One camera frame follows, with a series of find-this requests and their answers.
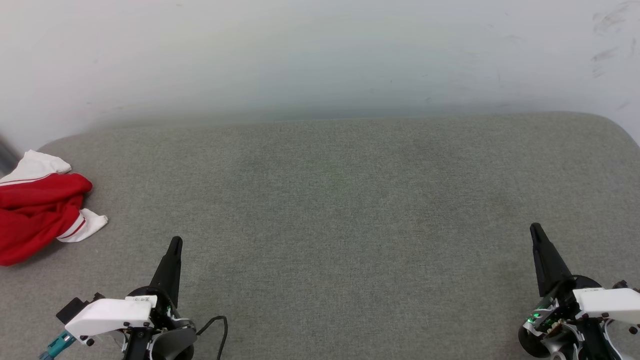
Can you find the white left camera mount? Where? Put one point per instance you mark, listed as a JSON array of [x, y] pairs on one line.
[[107, 315]]

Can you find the teal left camera connector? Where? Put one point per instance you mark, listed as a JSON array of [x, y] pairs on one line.
[[56, 346]]

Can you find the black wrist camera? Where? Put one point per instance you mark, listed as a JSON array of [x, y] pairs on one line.
[[622, 285], [72, 309]]

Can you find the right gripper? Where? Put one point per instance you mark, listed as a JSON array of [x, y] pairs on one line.
[[550, 325]]

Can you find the red and white shirt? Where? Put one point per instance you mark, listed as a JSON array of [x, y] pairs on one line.
[[35, 215]]

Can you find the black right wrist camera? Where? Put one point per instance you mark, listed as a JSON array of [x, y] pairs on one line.
[[622, 285]]

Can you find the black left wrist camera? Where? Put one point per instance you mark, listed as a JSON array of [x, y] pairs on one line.
[[72, 309]]

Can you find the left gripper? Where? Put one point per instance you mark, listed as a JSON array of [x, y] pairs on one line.
[[170, 340]]

